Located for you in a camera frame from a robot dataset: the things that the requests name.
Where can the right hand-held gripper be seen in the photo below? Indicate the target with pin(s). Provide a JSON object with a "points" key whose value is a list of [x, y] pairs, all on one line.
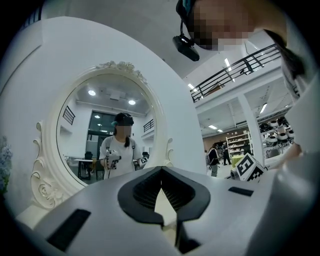
{"points": [[248, 167]]}

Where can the white goods shelf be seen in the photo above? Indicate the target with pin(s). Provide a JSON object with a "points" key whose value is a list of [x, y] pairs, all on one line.
{"points": [[237, 146]]}

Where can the group of white robot heads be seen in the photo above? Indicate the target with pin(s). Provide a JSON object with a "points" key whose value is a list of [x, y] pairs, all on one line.
{"points": [[277, 135]]}

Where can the person's head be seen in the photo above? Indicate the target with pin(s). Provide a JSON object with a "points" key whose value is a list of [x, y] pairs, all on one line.
{"points": [[220, 22]]}

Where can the person's white shirt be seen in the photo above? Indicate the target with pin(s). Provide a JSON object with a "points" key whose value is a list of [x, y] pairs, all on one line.
{"points": [[295, 200]]}

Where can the black mezzanine railing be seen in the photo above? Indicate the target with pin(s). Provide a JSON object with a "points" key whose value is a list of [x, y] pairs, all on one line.
{"points": [[225, 75]]}

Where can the oval mirror with ornate frame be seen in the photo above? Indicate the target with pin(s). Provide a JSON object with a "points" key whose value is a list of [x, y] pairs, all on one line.
{"points": [[100, 130]]}

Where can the person's right forearm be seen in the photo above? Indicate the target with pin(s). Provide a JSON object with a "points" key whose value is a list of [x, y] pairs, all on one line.
{"points": [[293, 151]]}

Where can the blue artificial flower bouquet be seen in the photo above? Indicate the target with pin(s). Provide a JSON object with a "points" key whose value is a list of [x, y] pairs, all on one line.
{"points": [[5, 160]]}

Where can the black head-worn camera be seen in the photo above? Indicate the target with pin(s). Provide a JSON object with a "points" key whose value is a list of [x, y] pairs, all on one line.
{"points": [[186, 48]]}

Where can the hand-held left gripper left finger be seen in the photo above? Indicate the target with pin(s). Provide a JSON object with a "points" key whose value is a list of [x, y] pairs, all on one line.
{"points": [[95, 220]]}

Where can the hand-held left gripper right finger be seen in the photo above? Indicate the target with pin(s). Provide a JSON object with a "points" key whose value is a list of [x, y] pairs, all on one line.
{"points": [[225, 212]]}

